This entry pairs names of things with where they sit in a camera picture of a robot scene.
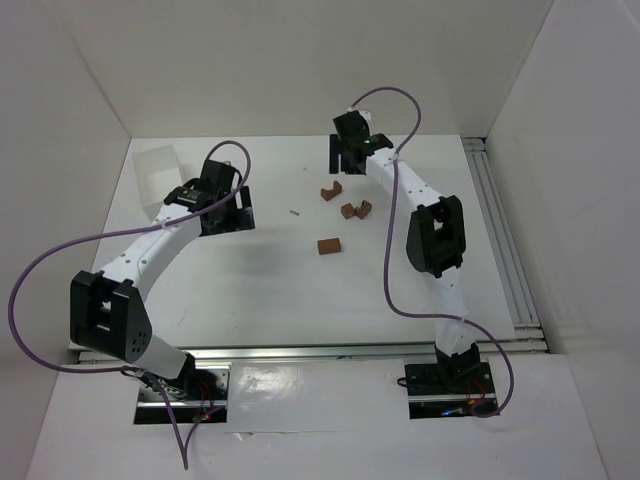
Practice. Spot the white front cover board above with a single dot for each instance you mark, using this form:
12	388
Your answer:
316	397

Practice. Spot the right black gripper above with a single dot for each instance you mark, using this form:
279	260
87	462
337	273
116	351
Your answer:
345	160

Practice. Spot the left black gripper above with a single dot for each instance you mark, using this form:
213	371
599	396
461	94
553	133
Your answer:
232	216

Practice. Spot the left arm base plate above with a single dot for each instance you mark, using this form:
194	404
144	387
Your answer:
206	387

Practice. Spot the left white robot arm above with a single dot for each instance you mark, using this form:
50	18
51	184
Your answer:
107	308

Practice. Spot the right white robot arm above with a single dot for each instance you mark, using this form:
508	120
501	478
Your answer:
435	245

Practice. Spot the small brown wood cube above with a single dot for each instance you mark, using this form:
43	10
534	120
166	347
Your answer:
348	211

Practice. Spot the notched brown wood block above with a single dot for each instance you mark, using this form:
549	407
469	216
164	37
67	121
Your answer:
363	210

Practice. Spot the aluminium rail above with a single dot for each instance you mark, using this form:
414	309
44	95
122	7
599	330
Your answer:
519	298
526	346

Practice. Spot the U-shaped brown wood block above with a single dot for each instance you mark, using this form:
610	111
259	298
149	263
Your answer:
327	194

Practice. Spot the white perforated plastic box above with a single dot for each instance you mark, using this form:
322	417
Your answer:
157	172

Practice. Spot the right side aluminium rail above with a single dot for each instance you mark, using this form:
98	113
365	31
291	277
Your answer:
519	298

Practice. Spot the rectangular brown wood block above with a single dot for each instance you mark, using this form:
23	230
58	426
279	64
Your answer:
329	246

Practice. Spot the front aluminium rail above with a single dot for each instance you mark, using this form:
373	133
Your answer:
526	346

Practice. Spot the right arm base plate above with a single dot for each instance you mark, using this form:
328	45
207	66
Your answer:
430	380

